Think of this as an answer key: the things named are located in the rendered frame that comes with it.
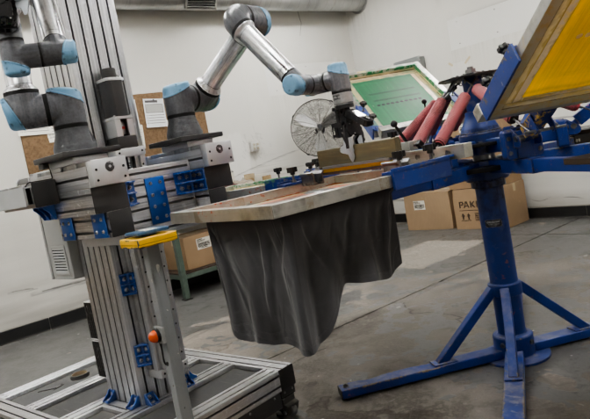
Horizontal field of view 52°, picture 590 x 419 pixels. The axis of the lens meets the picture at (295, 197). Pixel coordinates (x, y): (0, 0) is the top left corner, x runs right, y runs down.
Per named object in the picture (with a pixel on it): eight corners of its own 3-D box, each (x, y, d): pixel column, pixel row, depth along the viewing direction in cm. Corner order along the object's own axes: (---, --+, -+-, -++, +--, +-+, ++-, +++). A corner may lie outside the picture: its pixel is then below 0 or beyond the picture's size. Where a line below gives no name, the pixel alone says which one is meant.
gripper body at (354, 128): (347, 137, 230) (341, 105, 229) (363, 133, 223) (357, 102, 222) (333, 140, 225) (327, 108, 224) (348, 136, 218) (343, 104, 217)
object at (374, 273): (315, 355, 175) (289, 213, 172) (307, 353, 178) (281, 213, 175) (415, 307, 204) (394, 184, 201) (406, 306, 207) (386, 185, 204)
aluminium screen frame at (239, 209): (273, 220, 160) (270, 205, 160) (171, 224, 206) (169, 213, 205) (449, 171, 209) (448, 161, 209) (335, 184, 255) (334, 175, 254)
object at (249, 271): (310, 359, 174) (283, 214, 171) (226, 339, 209) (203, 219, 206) (318, 356, 176) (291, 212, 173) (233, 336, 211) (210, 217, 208)
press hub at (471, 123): (533, 378, 253) (483, 58, 243) (456, 363, 284) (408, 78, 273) (576, 346, 278) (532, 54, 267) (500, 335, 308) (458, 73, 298)
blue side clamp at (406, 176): (396, 191, 190) (392, 169, 189) (384, 191, 193) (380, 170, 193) (452, 175, 208) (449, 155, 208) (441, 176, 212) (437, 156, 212)
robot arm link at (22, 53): (43, 70, 183) (35, 34, 182) (3, 75, 179) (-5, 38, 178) (43, 75, 190) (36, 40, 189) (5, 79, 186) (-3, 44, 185)
